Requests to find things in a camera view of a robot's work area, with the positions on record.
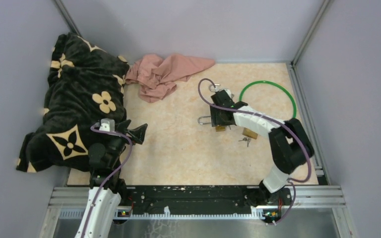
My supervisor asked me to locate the green cable lock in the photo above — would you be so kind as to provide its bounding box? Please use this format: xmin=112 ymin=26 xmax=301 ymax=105
xmin=239 ymin=80 xmax=297 ymax=118

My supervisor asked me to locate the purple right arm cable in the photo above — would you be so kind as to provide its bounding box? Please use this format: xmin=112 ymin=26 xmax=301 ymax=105
xmin=197 ymin=78 xmax=313 ymax=226

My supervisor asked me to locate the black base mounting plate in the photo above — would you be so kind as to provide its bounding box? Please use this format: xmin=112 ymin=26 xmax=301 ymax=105
xmin=113 ymin=185 xmax=291 ymax=225

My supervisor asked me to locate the long-shackle brass padlock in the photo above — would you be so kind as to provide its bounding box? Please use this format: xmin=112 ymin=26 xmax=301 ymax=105
xmin=197 ymin=116 xmax=226 ymax=132

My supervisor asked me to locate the black floral plush blanket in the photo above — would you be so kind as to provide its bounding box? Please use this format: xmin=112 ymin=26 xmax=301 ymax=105
xmin=16 ymin=33 xmax=129 ymax=173

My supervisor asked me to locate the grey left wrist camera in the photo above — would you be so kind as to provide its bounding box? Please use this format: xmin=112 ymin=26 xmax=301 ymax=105
xmin=99 ymin=118 xmax=116 ymax=132

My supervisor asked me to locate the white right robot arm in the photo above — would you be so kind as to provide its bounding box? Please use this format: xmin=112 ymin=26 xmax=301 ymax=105
xmin=210 ymin=89 xmax=315 ymax=204

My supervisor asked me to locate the large brass padlock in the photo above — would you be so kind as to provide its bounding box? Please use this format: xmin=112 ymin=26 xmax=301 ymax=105
xmin=242 ymin=127 xmax=258 ymax=139

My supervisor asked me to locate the small brass padlock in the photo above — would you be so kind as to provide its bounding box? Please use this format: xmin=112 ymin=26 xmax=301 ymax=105
xmin=208 ymin=83 xmax=221 ymax=92

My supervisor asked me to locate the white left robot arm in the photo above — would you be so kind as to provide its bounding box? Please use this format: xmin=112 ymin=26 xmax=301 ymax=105
xmin=75 ymin=118 xmax=148 ymax=238

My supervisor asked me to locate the pink crumpled cloth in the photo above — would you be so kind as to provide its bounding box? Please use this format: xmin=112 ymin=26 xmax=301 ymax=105
xmin=125 ymin=54 xmax=216 ymax=103

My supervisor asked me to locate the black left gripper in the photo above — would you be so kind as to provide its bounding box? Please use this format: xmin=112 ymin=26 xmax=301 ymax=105
xmin=107 ymin=119 xmax=147 ymax=168

